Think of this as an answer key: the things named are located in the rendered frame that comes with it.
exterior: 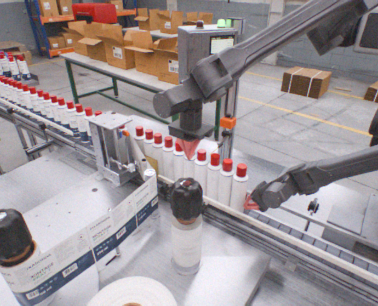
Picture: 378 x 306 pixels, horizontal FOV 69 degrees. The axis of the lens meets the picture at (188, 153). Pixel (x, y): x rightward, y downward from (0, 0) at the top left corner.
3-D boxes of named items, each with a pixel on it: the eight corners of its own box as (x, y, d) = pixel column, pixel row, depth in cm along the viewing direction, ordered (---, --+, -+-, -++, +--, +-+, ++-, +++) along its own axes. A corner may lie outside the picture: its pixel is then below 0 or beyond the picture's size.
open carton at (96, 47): (79, 59, 337) (72, 27, 317) (108, 53, 366) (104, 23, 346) (97, 65, 316) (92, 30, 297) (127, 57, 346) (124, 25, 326)
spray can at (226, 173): (213, 206, 103) (216, 160, 92) (222, 199, 106) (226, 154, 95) (224, 212, 100) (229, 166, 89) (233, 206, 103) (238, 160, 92)
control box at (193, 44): (178, 84, 97) (176, 26, 87) (221, 80, 101) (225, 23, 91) (187, 94, 89) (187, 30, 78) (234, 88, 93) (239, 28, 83)
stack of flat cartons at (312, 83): (279, 91, 472) (283, 72, 455) (291, 83, 507) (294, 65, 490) (318, 99, 437) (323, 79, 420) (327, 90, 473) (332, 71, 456)
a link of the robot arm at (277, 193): (321, 187, 78) (306, 161, 78) (309, 206, 70) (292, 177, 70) (286, 197, 87) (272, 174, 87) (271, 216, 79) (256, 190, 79)
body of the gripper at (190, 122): (200, 142, 66) (201, 114, 62) (167, 131, 71) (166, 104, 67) (213, 133, 70) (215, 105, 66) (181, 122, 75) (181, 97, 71)
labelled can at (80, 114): (79, 141, 144) (70, 105, 133) (87, 138, 148) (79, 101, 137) (85, 144, 142) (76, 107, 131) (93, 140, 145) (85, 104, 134)
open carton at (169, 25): (155, 33, 516) (153, 10, 496) (171, 30, 540) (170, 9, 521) (168, 35, 492) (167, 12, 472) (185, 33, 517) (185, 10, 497)
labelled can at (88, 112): (88, 146, 140) (79, 108, 130) (96, 141, 144) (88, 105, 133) (94, 149, 138) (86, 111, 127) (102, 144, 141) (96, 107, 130)
